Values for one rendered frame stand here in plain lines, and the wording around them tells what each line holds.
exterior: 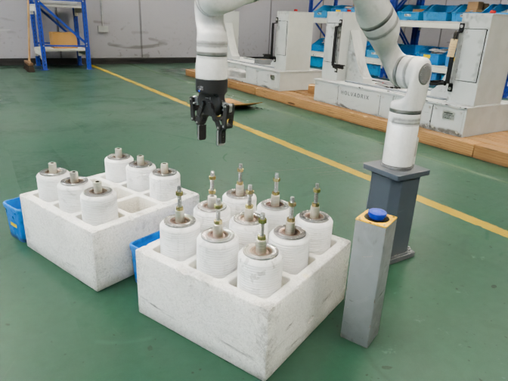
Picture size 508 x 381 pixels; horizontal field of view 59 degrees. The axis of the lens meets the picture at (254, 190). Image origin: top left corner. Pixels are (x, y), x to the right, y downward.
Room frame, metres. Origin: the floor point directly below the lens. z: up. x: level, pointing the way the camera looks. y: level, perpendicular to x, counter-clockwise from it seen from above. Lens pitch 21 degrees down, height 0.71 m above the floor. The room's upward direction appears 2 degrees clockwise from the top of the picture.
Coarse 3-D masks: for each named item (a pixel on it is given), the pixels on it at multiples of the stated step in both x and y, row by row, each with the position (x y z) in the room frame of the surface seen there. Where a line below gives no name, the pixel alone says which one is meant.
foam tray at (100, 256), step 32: (32, 192) 1.30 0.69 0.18; (128, 192) 1.34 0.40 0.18; (192, 192) 1.35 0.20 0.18; (32, 224) 1.24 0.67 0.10; (64, 224) 1.12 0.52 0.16; (128, 224) 1.13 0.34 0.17; (64, 256) 1.13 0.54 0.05; (96, 256) 1.04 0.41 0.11; (128, 256) 1.12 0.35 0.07; (96, 288) 1.04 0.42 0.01
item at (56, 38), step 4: (52, 32) 6.28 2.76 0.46; (56, 32) 6.33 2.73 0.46; (60, 32) 6.38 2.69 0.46; (64, 32) 6.45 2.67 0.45; (68, 32) 6.50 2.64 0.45; (52, 36) 6.21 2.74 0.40; (56, 36) 6.22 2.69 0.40; (60, 36) 6.25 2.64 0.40; (64, 36) 6.27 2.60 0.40; (68, 36) 6.30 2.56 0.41; (72, 36) 6.33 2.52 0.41; (52, 40) 6.23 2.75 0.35; (56, 40) 6.21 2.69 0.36; (60, 40) 6.24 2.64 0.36; (64, 40) 6.27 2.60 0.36; (68, 40) 6.30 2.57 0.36; (72, 40) 6.33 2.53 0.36; (76, 40) 6.36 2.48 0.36; (52, 44) 6.25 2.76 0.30; (56, 44) 6.21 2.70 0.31; (60, 44) 6.24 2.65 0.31; (64, 44) 6.27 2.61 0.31; (68, 44) 6.30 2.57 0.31; (72, 44) 6.32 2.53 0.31; (76, 44) 6.36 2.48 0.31
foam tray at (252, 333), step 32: (160, 256) 0.93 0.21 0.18; (192, 256) 0.94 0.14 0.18; (320, 256) 0.96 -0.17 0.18; (160, 288) 0.91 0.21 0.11; (192, 288) 0.85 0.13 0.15; (224, 288) 0.81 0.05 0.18; (288, 288) 0.82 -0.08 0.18; (320, 288) 0.92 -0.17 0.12; (160, 320) 0.91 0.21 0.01; (192, 320) 0.85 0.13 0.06; (224, 320) 0.80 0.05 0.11; (256, 320) 0.75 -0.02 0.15; (288, 320) 0.80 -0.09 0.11; (320, 320) 0.94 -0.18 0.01; (224, 352) 0.80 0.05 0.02; (256, 352) 0.75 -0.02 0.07; (288, 352) 0.81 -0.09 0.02
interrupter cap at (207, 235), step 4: (208, 228) 0.94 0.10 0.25; (212, 228) 0.94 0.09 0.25; (224, 228) 0.94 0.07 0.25; (204, 232) 0.92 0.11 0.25; (208, 232) 0.92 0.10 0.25; (212, 232) 0.92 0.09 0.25; (224, 232) 0.93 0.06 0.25; (228, 232) 0.92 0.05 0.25; (232, 232) 0.92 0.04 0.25; (204, 236) 0.90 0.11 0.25; (208, 236) 0.90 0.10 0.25; (212, 236) 0.91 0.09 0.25; (224, 236) 0.91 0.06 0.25; (228, 236) 0.90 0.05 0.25; (232, 236) 0.90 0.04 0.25; (208, 240) 0.88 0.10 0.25; (212, 240) 0.88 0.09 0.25; (216, 240) 0.88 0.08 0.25; (220, 240) 0.88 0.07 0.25; (224, 240) 0.88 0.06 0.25; (228, 240) 0.88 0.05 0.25
